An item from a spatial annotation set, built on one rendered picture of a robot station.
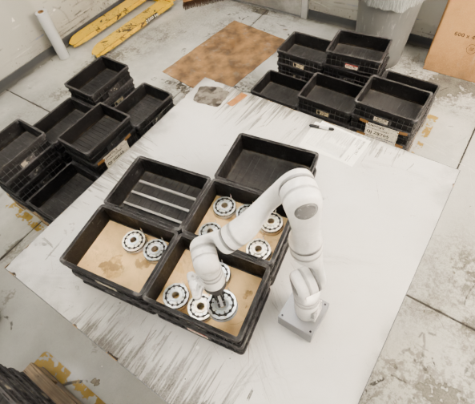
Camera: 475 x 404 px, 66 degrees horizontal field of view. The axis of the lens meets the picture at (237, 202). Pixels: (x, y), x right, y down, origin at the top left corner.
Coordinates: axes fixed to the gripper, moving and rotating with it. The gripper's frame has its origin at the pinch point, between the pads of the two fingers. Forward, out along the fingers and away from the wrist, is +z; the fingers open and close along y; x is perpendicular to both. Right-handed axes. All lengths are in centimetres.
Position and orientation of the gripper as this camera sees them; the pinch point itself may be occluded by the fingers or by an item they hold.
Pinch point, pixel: (219, 296)
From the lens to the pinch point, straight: 129.0
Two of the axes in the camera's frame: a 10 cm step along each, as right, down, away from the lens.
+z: 0.9, 5.7, 8.2
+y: -3.3, -7.6, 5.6
